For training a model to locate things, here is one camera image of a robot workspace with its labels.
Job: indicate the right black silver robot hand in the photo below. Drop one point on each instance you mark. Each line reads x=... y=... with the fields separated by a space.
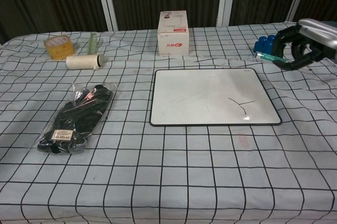
x=318 y=34

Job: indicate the blue toy building block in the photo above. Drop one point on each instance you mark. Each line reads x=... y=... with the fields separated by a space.
x=263 y=44

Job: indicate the yellow packing tape roll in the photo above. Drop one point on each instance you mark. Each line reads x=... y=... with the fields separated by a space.
x=59 y=49

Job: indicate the white red product box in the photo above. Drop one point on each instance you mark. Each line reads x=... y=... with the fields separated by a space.
x=173 y=40

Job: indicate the black gloves in plastic bag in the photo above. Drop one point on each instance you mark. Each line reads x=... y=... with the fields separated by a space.
x=79 y=116

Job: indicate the white black checked tablecloth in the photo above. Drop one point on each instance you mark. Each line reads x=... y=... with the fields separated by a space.
x=168 y=176

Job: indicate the white board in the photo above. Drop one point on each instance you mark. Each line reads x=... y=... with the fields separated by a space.
x=200 y=97

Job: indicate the teal marker pen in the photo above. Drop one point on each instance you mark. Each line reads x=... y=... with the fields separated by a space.
x=266 y=57

